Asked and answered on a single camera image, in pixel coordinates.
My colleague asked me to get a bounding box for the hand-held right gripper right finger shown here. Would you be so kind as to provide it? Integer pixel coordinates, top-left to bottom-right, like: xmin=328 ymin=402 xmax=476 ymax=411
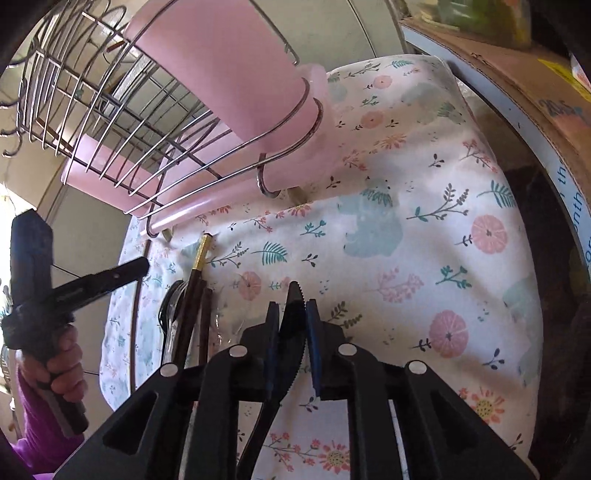
xmin=305 ymin=299 xmax=539 ymax=480

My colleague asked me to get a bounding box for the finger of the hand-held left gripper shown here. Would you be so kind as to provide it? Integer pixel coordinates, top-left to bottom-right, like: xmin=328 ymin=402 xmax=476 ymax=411
xmin=51 ymin=257 xmax=151 ymax=304

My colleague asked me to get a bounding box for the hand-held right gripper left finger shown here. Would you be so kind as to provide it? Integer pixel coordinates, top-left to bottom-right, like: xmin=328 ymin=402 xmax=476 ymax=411
xmin=53 ymin=301 xmax=282 ymax=480

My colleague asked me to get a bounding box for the black serrated plastic knife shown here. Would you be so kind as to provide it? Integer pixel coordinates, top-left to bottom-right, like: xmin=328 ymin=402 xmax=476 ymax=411
xmin=235 ymin=280 xmax=308 ymax=480

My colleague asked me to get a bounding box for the clear plastic spoon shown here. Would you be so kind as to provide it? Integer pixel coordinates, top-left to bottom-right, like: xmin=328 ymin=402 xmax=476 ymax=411
xmin=210 ymin=300 xmax=252 ymax=356

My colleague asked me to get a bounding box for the dark red gold-tipped chopstick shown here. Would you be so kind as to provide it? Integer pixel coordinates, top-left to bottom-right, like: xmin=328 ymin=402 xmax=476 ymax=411
xmin=198 ymin=287 xmax=214 ymax=364
xmin=172 ymin=234 xmax=214 ymax=367

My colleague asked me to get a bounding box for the black spoon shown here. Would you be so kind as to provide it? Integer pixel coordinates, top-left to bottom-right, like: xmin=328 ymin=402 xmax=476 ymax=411
xmin=158 ymin=280 xmax=188 ymax=361

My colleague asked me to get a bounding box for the metal wire utensil rack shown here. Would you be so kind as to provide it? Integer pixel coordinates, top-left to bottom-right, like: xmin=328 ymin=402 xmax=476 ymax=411
xmin=0 ymin=0 xmax=326 ymax=240

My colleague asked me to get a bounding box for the person's left forearm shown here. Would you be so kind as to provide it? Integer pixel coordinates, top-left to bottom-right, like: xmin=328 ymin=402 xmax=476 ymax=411
xmin=9 ymin=364 xmax=86 ymax=478

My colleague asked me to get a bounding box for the person's left hand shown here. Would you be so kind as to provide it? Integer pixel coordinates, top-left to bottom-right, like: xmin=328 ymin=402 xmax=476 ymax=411
xmin=21 ymin=324 xmax=87 ymax=403

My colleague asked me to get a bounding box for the floral print cloth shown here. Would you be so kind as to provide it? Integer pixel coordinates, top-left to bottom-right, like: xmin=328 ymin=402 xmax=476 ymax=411
xmin=99 ymin=54 xmax=544 ymax=480

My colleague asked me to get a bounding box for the metal shelf rack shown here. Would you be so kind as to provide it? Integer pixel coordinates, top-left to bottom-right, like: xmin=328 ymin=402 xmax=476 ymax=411
xmin=399 ymin=21 xmax=591 ymax=287

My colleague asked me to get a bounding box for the cardboard box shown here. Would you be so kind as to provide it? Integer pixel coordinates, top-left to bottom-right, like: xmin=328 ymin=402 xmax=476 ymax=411
xmin=401 ymin=17 xmax=591 ymax=163

